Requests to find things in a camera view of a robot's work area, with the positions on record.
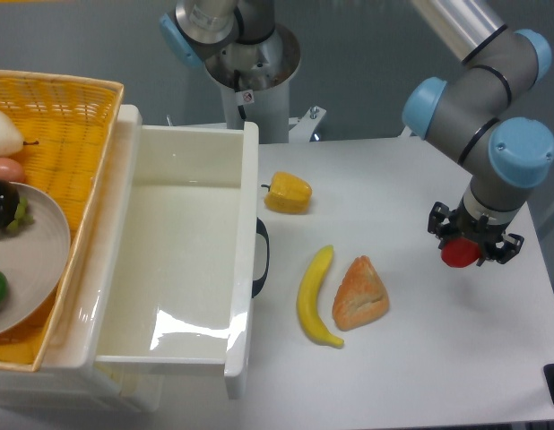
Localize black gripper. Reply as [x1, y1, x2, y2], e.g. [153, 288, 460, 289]
[428, 202, 524, 264]

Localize red pepper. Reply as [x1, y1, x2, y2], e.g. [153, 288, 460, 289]
[441, 237, 480, 268]

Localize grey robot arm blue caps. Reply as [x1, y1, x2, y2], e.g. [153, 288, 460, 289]
[160, 1, 554, 268]

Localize yellow bell pepper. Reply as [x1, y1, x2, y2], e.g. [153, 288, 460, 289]
[261, 171, 313, 214]

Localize open white upper drawer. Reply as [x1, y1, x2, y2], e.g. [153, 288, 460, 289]
[96, 123, 263, 399]

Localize triangular pastry bread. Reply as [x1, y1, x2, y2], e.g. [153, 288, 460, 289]
[332, 255, 390, 331]

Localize yellow banana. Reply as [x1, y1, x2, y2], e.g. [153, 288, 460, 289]
[296, 245, 344, 348]

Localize yellow wicker basket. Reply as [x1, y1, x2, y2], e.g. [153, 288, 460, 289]
[0, 70, 124, 373]

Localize grey plate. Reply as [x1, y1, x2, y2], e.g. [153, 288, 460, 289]
[0, 183, 71, 334]

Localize dark purple eggplant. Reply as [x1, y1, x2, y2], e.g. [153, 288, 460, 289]
[0, 179, 34, 234]

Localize white pear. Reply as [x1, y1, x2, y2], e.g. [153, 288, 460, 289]
[0, 111, 39, 158]

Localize black drawer handle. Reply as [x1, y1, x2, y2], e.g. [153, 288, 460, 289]
[252, 219, 271, 298]

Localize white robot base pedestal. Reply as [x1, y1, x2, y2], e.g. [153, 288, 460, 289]
[205, 24, 326, 144]

